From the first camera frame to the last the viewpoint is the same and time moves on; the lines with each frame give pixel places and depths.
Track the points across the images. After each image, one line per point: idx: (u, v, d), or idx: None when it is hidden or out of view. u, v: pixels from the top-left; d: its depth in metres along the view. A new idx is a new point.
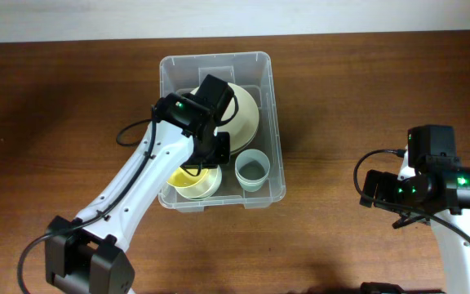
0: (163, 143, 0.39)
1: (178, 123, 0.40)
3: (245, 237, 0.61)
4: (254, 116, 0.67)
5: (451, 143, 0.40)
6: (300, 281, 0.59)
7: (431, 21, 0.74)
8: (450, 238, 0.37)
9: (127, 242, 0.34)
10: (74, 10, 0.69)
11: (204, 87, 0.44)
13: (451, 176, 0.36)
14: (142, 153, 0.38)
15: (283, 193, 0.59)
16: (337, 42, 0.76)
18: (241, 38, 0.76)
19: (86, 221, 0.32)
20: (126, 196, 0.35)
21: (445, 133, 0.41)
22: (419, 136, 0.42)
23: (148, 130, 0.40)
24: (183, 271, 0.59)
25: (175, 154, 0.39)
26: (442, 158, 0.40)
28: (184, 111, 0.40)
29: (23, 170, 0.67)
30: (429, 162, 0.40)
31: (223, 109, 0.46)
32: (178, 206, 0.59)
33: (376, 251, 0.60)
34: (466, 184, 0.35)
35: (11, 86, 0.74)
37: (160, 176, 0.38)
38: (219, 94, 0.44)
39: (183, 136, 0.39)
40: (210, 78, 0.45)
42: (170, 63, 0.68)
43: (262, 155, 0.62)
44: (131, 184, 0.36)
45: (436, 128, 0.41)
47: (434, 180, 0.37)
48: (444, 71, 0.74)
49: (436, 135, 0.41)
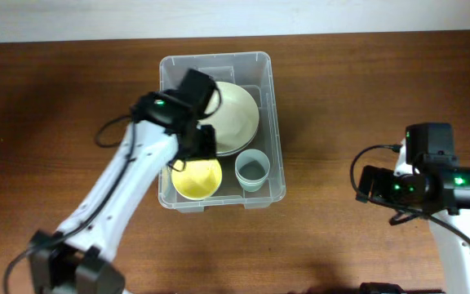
0: (145, 144, 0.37)
1: (159, 122, 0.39)
3: (245, 237, 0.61)
4: (254, 113, 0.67)
5: (449, 140, 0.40)
6: (299, 281, 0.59)
7: (430, 22, 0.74)
8: (449, 238, 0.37)
9: (113, 248, 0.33)
10: (74, 11, 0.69)
11: (187, 82, 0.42)
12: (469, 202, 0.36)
13: (450, 176, 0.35)
14: (123, 157, 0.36)
15: (283, 193, 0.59)
16: (338, 41, 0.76)
18: (241, 38, 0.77)
19: (68, 235, 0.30)
20: (108, 202, 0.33)
21: (444, 131, 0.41)
22: (416, 134, 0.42)
23: (129, 131, 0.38)
24: (183, 271, 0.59)
25: (157, 153, 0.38)
26: (441, 156, 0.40)
28: (166, 109, 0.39)
29: (24, 170, 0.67)
30: (427, 161, 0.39)
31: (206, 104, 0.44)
32: (178, 206, 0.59)
33: (376, 251, 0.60)
34: (463, 184, 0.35)
35: (12, 86, 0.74)
37: (144, 178, 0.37)
38: (203, 86, 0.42)
39: (165, 135, 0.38)
40: (195, 73, 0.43)
42: (170, 63, 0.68)
43: (262, 154, 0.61)
44: (113, 189, 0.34)
45: (434, 126, 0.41)
47: (432, 180, 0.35)
48: (444, 71, 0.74)
49: (436, 133, 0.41)
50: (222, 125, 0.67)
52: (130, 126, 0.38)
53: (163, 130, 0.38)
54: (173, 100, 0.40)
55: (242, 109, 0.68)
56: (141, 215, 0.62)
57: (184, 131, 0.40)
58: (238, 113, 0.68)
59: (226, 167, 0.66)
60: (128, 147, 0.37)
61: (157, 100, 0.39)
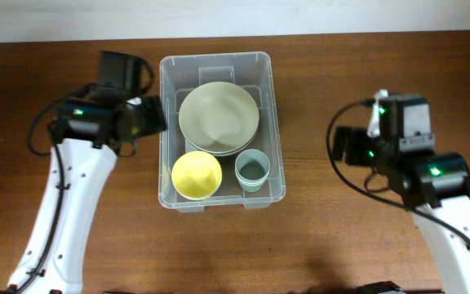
0: (73, 166, 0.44)
1: (87, 126, 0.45)
3: (245, 237, 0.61)
4: (252, 113, 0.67)
5: (422, 118, 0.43)
6: (299, 281, 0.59)
7: (430, 22, 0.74)
8: (435, 231, 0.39)
9: (78, 276, 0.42)
10: (74, 11, 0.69)
11: (104, 73, 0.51)
12: (450, 188, 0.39)
13: (424, 169, 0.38)
14: (55, 184, 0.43)
15: (283, 193, 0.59)
16: (338, 42, 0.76)
18: (241, 38, 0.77)
19: (27, 282, 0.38)
20: (55, 243, 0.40)
21: (417, 110, 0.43)
22: (388, 113, 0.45)
23: (53, 153, 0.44)
24: (183, 271, 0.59)
25: (90, 175, 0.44)
26: (414, 135, 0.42)
28: (87, 115, 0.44)
29: (24, 170, 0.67)
30: (403, 146, 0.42)
31: (135, 84, 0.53)
32: (178, 206, 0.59)
33: (376, 251, 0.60)
34: (440, 175, 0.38)
35: (12, 86, 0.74)
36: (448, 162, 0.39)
37: (85, 206, 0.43)
38: (120, 69, 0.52)
39: (95, 148, 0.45)
40: (105, 60, 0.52)
42: (170, 63, 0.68)
43: (263, 154, 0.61)
44: (55, 225, 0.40)
45: (407, 104, 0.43)
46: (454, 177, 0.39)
47: (408, 176, 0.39)
48: (444, 71, 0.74)
49: (409, 113, 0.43)
50: (215, 124, 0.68)
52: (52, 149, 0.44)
53: (90, 144, 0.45)
54: (93, 102, 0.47)
55: (240, 109, 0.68)
56: (140, 215, 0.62)
57: (117, 124, 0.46)
58: (238, 113, 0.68)
59: (226, 167, 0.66)
60: (57, 173, 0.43)
61: (76, 109, 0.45)
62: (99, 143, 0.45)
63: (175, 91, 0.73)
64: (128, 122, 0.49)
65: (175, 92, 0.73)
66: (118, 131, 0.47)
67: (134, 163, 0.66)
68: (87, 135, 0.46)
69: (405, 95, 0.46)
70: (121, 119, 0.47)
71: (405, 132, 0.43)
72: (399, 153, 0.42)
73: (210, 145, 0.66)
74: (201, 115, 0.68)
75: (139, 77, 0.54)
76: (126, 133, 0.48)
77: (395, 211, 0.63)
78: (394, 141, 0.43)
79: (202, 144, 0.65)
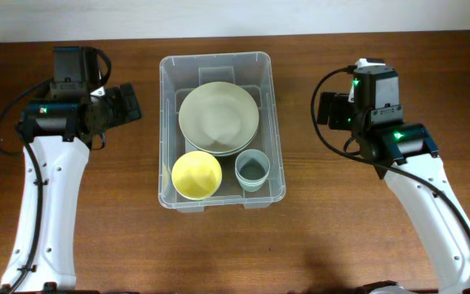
0: (49, 162, 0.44)
1: (55, 124, 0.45)
3: (245, 237, 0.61)
4: (252, 113, 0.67)
5: (392, 90, 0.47)
6: (299, 281, 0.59)
7: (431, 22, 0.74)
8: (405, 185, 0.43)
9: (71, 269, 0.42)
10: (75, 11, 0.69)
11: (60, 69, 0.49)
12: (414, 151, 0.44)
13: (390, 135, 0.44)
14: (33, 181, 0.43)
15: (283, 193, 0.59)
16: (338, 42, 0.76)
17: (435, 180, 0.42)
18: (241, 39, 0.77)
19: (16, 281, 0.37)
20: (42, 238, 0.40)
21: (387, 82, 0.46)
22: (362, 86, 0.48)
23: (26, 154, 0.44)
24: (182, 271, 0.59)
25: (67, 167, 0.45)
26: (385, 107, 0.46)
28: (53, 113, 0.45)
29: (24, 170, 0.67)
30: (374, 117, 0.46)
31: (92, 73, 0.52)
32: (178, 206, 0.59)
33: (376, 251, 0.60)
34: (402, 139, 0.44)
35: (12, 86, 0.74)
36: (409, 128, 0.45)
37: (66, 198, 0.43)
38: (75, 67, 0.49)
39: (65, 141, 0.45)
40: (57, 58, 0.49)
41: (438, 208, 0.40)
42: (170, 63, 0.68)
43: (263, 154, 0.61)
44: (40, 219, 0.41)
45: (379, 77, 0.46)
46: (416, 141, 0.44)
47: (377, 144, 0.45)
48: (445, 71, 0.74)
49: (381, 86, 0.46)
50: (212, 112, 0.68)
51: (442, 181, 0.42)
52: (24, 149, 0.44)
53: (62, 138, 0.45)
54: (57, 100, 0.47)
55: (240, 108, 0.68)
56: (140, 215, 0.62)
57: (85, 118, 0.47)
58: (238, 113, 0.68)
59: (226, 167, 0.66)
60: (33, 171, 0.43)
61: (42, 108, 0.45)
62: (70, 135, 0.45)
63: (175, 92, 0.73)
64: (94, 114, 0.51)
65: (175, 92, 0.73)
66: (85, 125, 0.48)
67: (134, 163, 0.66)
68: (57, 131, 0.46)
69: (378, 68, 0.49)
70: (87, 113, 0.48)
71: (376, 104, 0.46)
72: (371, 123, 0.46)
73: (210, 145, 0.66)
74: (202, 113, 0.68)
75: (95, 67, 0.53)
76: (90, 124, 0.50)
77: (395, 211, 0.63)
78: (365, 113, 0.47)
79: (203, 144, 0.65)
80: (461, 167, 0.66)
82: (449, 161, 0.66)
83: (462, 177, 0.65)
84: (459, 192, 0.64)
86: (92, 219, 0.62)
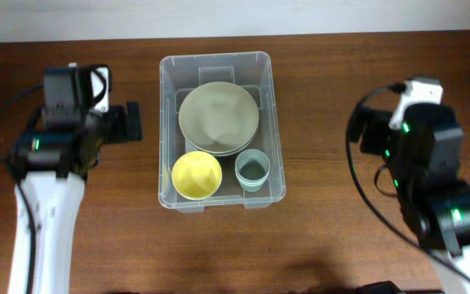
0: (42, 203, 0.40)
1: (47, 159, 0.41)
3: (245, 237, 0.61)
4: (253, 113, 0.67)
5: (454, 148, 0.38)
6: (299, 281, 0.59)
7: (430, 21, 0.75)
8: (455, 279, 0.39)
9: None
10: (77, 10, 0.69)
11: (53, 94, 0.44)
12: None
13: (445, 212, 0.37)
14: (24, 226, 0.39)
15: (283, 193, 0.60)
16: (338, 41, 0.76)
17: None
18: (241, 38, 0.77)
19: None
20: (35, 287, 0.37)
21: (450, 138, 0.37)
22: (414, 132, 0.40)
23: (19, 196, 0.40)
24: (182, 271, 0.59)
25: (61, 208, 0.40)
26: (442, 166, 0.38)
28: (47, 146, 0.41)
29: None
30: (426, 176, 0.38)
31: (86, 95, 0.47)
32: (178, 206, 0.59)
33: (375, 251, 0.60)
34: (459, 219, 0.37)
35: (11, 85, 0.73)
36: (467, 203, 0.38)
37: (62, 242, 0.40)
38: (68, 91, 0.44)
39: (59, 180, 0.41)
40: (48, 82, 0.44)
41: None
42: (170, 63, 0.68)
43: (263, 154, 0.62)
44: (33, 268, 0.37)
45: (441, 130, 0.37)
46: None
47: (429, 218, 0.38)
48: (445, 71, 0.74)
49: (441, 141, 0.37)
50: (217, 118, 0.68)
51: None
52: (17, 191, 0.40)
53: (55, 176, 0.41)
54: (50, 131, 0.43)
55: (241, 109, 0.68)
56: (141, 215, 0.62)
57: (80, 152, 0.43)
58: (238, 113, 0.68)
59: (226, 167, 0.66)
60: (26, 215, 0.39)
61: (33, 143, 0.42)
62: (64, 175, 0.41)
63: (175, 92, 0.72)
64: (93, 143, 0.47)
65: (175, 92, 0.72)
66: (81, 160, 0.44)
67: (134, 163, 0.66)
68: (50, 167, 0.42)
69: (436, 110, 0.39)
70: (84, 145, 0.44)
71: (431, 162, 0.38)
72: (421, 184, 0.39)
73: (211, 145, 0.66)
74: (202, 113, 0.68)
75: (88, 86, 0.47)
76: (87, 155, 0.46)
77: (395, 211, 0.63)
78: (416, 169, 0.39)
79: (203, 144, 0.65)
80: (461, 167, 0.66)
82: None
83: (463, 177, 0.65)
84: None
86: (92, 219, 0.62)
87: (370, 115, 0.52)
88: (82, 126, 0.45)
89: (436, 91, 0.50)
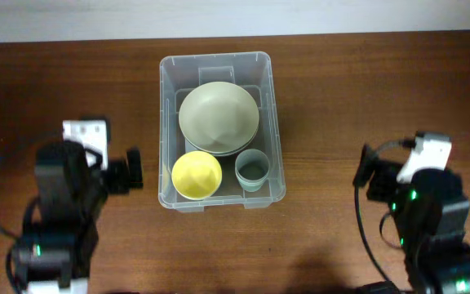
0: None
1: (50, 262, 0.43)
3: (245, 237, 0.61)
4: (253, 113, 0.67)
5: (458, 219, 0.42)
6: (300, 281, 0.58)
7: (429, 20, 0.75)
8: None
9: None
10: (77, 9, 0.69)
11: (48, 189, 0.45)
12: None
13: (450, 278, 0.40)
14: None
15: (282, 194, 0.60)
16: (338, 41, 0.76)
17: None
18: (242, 37, 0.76)
19: None
20: None
21: (458, 208, 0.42)
22: (426, 202, 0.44)
23: None
24: (183, 271, 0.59)
25: None
26: (447, 233, 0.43)
28: (50, 248, 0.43)
29: (23, 170, 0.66)
30: (433, 235, 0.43)
31: (79, 177, 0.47)
32: (178, 206, 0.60)
33: (375, 251, 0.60)
34: (463, 287, 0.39)
35: (11, 85, 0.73)
36: (469, 267, 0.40)
37: None
38: (65, 175, 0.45)
39: (60, 287, 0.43)
40: (39, 177, 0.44)
41: None
42: (170, 63, 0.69)
43: (263, 155, 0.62)
44: None
45: (448, 198, 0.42)
46: None
47: (433, 282, 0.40)
48: (445, 70, 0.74)
49: (450, 211, 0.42)
50: (218, 118, 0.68)
51: None
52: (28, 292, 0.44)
53: (57, 283, 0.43)
54: (50, 229, 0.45)
55: (242, 109, 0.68)
56: (140, 215, 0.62)
57: (80, 252, 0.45)
58: (238, 113, 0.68)
59: (227, 167, 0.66)
60: None
61: (35, 247, 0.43)
62: (66, 280, 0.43)
63: (175, 91, 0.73)
64: (88, 229, 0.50)
65: (175, 92, 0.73)
66: (80, 256, 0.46)
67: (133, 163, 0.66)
68: (52, 269, 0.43)
69: (444, 180, 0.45)
70: (82, 238, 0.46)
71: (437, 226, 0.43)
72: (428, 247, 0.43)
73: (211, 145, 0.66)
74: (202, 113, 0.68)
75: (82, 162, 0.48)
76: (85, 251, 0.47)
77: None
78: (423, 233, 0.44)
79: (202, 144, 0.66)
80: (461, 167, 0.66)
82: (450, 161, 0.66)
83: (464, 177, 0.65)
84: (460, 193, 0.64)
86: None
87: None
88: (80, 217, 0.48)
89: (445, 149, 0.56)
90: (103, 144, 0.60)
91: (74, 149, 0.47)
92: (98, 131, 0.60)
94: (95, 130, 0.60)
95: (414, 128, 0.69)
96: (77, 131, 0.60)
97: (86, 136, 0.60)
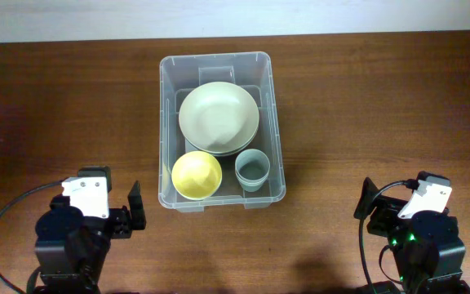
0: None
1: None
3: (245, 238, 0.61)
4: (253, 113, 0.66)
5: (455, 262, 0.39)
6: (300, 281, 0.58)
7: (428, 21, 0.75)
8: None
9: None
10: (77, 10, 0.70)
11: (48, 261, 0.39)
12: None
13: None
14: None
15: (282, 193, 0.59)
16: (338, 41, 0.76)
17: None
18: (242, 38, 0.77)
19: None
20: None
21: (451, 256, 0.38)
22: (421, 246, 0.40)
23: None
24: (183, 271, 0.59)
25: None
26: (444, 275, 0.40)
28: None
29: (22, 170, 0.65)
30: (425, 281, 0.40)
31: (80, 242, 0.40)
32: (178, 206, 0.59)
33: (376, 251, 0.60)
34: None
35: (11, 85, 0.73)
36: None
37: None
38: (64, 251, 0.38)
39: None
40: (39, 254, 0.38)
41: None
42: (170, 63, 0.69)
43: (263, 154, 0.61)
44: None
45: (444, 247, 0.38)
46: None
47: None
48: (445, 71, 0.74)
49: (444, 260, 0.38)
50: (219, 118, 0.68)
51: None
52: None
53: None
54: None
55: (242, 109, 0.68)
56: None
57: None
58: (238, 113, 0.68)
59: (226, 167, 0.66)
60: None
61: None
62: None
63: (175, 92, 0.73)
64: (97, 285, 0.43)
65: (175, 92, 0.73)
66: None
67: (134, 163, 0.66)
68: None
69: (440, 223, 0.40)
70: None
71: (432, 271, 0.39)
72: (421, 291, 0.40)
73: (211, 145, 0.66)
74: (202, 113, 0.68)
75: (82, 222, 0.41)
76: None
77: None
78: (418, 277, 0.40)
79: (202, 144, 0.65)
80: (460, 167, 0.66)
82: (450, 161, 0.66)
83: (464, 177, 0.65)
84: (460, 193, 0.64)
86: None
87: (379, 204, 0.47)
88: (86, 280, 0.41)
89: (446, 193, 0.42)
90: (104, 202, 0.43)
91: (76, 219, 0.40)
92: (97, 185, 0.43)
94: (95, 184, 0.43)
95: (414, 128, 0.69)
96: (76, 188, 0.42)
97: (84, 192, 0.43)
